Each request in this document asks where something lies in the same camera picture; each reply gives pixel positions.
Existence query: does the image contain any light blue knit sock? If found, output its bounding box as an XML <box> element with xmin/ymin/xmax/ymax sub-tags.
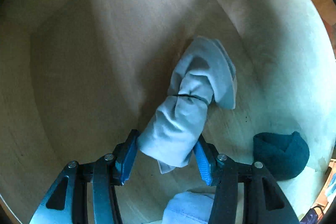
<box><xmin>162</xmin><ymin>191</ymin><xmax>214</xmax><ymax>224</ymax></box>

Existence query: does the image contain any purple puffy jacket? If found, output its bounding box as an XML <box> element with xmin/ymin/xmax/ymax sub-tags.
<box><xmin>299</xmin><ymin>205</ymin><xmax>325</xmax><ymax>224</ymax></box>

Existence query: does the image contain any grey cloth bundle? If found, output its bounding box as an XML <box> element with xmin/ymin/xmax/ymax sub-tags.
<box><xmin>137</xmin><ymin>36</ymin><xmax>237</xmax><ymax>174</ymax></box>

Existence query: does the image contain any dark teal sock ball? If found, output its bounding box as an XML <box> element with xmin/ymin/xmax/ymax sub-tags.
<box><xmin>253</xmin><ymin>131</ymin><xmax>310</xmax><ymax>181</ymax></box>

